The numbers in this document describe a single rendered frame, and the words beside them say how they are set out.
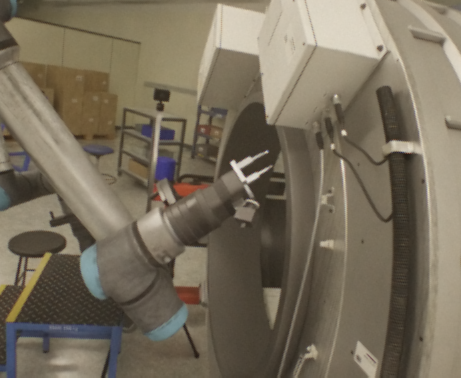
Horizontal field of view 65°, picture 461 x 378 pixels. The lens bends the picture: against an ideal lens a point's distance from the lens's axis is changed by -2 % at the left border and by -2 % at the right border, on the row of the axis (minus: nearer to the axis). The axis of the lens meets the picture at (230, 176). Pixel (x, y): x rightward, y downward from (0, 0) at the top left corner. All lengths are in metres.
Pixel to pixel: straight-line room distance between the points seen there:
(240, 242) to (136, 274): 0.90
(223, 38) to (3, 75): 0.66
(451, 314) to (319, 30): 0.41
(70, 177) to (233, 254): 0.90
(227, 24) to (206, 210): 0.73
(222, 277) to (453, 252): 1.06
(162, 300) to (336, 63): 0.48
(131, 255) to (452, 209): 0.46
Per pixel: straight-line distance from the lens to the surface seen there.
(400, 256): 0.48
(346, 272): 0.62
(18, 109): 0.70
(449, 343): 0.52
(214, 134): 7.15
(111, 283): 0.65
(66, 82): 7.77
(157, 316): 0.69
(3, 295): 2.19
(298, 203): 0.71
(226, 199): 0.60
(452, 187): 0.51
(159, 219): 0.61
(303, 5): 0.63
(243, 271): 1.48
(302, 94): 0.62
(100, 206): 0.73
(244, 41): 1.18
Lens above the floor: 1.57
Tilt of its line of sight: 14 degrees down
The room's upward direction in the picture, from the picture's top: 9 degrees clockwise
